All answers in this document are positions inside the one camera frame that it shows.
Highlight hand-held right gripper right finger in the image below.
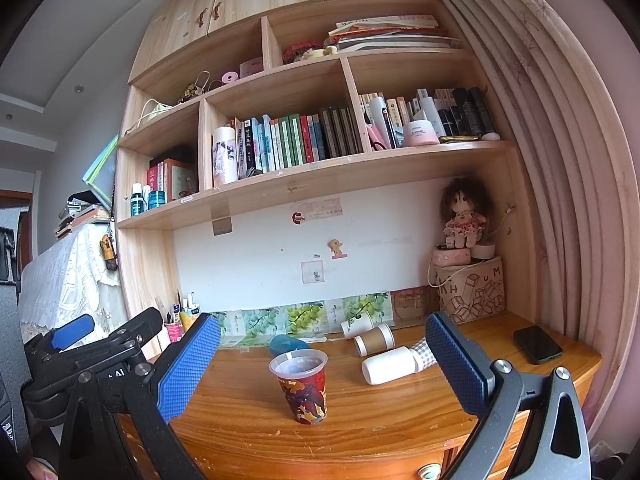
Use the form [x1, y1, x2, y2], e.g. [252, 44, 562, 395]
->
[425, 311, 592, 480]

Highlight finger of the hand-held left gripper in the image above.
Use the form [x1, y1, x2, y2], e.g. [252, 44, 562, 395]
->
[101, 307, 164, 349]
[49, 313, 97, 352]

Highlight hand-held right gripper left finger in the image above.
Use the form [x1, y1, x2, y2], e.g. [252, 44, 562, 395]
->
[59, 312, 222, 480]

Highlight white plastic cup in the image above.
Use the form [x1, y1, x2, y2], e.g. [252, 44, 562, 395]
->
[361, 346, 421, 386]

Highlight brown paper cup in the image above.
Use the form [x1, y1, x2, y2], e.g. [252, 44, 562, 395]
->
[354, 323, 396, 358]

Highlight blue plastic cup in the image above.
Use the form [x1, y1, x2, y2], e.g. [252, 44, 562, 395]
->
[269, 333, 312, 361]

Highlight white printed paper cup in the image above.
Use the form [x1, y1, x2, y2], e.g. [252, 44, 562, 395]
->
[340, 312, 375, 339]

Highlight red leaf-print plastic cup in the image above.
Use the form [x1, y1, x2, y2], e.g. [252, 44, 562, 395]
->
[269, 350, 329, 425]

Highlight row of upright books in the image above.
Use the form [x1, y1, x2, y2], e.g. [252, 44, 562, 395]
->
[231, 105, 364, 180]

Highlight checked cloth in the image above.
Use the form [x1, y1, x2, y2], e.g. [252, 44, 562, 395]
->
[411, 337, 441, 369]

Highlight white lace cloth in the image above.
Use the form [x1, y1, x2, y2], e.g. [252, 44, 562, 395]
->
[18, 224, 122, 332]

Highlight beige printed storage box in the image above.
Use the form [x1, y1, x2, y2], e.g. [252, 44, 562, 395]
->
[436, 256, 506, 325]

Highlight brown picture card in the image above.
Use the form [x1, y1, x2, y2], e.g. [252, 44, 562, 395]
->
[389, 287, 437, 325]

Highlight wooden desk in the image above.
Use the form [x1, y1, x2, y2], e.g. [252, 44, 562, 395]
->
[117, 310, 603, 480]

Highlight black smartphone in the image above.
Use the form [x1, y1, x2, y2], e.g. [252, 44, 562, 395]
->
[513, 325, 565, 365]

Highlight pink box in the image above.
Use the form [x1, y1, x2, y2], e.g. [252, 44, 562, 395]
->
[432, 245, 472, 267]

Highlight stack of books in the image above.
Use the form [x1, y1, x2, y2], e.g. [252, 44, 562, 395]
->
[53, 192, 112, 239]

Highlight grape-print picture strip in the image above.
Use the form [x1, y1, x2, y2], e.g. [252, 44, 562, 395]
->
[210, 292, 391, 347]

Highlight red boxed books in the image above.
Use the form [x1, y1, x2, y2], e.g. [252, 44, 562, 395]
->
[146, 158, 199, 202]

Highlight brown-haired rag doll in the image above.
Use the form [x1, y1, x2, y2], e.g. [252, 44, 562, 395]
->
[439, 177, 494, 251]

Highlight green plastic folder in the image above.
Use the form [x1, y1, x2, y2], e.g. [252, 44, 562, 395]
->
[82, 134, 120, 209]

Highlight white printed cylinder box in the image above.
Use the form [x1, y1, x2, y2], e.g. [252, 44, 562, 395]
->
[213, 126, 239, 186]

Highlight white face mask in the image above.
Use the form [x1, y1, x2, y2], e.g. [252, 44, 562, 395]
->
[124, 98, 174, 132]

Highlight pink curtain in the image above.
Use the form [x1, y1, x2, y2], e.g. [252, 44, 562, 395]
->
[407, 0, 637, 443]

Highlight pink cream jar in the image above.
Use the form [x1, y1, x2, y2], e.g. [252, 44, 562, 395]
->
[402, 120, 437, 147]

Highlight row of books and bottles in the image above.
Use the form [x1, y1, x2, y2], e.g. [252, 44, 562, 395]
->
[358, 87, 497, 150]

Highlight red fabric hat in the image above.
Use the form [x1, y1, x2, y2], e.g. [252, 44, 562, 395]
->
[282, 40, 324, 64]

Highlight wooden bookshelf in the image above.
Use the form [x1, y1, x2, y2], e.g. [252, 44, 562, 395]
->
[114, 0, 543, 363]

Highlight stack of magazines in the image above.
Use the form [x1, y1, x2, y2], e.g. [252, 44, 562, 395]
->
[328, 15, 462, 54]

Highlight hanging toy keychain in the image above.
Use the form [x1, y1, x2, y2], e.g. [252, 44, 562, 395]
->
[99, 233, 119, 272]

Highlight white cable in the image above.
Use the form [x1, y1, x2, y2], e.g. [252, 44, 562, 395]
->
[427, 258, 493, 289]

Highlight red-and-white wall sticker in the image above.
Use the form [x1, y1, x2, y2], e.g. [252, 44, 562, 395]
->
[292, 198, 343, 224]

